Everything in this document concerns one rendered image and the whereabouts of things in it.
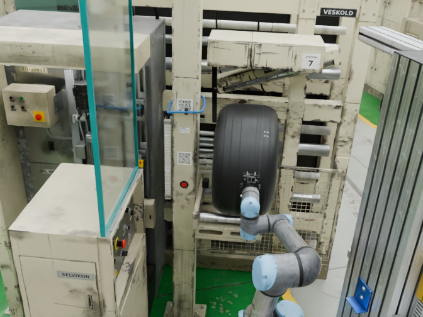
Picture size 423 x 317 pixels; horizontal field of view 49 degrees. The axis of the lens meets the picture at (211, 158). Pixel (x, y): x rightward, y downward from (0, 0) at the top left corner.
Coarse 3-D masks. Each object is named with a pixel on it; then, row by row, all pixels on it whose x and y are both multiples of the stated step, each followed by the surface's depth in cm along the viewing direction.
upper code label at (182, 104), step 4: (180, 100) 230; (184, 100) 229; (188, 100) 229; (192, 100) 229; (180, 104) 231; (184, 104) 230; (188, 104) 230; (192, 104) 230; (180, 108) 231; (184, 108) 231; (192, 108) 231
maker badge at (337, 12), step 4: (320, 8) 259; (324, 8) 258; (328, 8) 258; (332, 8) 258; (336, 8) 258; (340, 8) 258; (320, 12) 259; (324, 12) 259; (328, 12) 259; (332, 12) 259; (336, 12) 259; (340, 12) 259; (344, 12) 258; (348, 12) 258; (352, 12) 258; (356, 12) 258; (336, 16) 260; (340, 16) 260; (344, 16) 259; (348, 16) 259; (352, 16) 259
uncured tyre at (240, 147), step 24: (240, 120) 228; (264, 120) 228; (216, 144) 227; (240, 144) 222; (264, 144) 222; (216, 168) 225; (240, 168) 221; (264, 168) 221; (216, 192) 230; (240, 192) 226; (264, 192) 225
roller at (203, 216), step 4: (200, 216) 251; (204, 216) 251; (208, 216) 251; (212, 216) 251; (216, 216) 251; (220, 216) 251; (224, 216) 251; (228, 216) 251; (232, 216) 251; (236, 216) 251; (200, 220) 252; (204, 220) 252; (208, 220) 251; (212, 220) 251; (216, 220) 251; (220, 220) 251; (224, 220) 250; (228, 220) 250; (232, 220) 250; (236, 220) 250
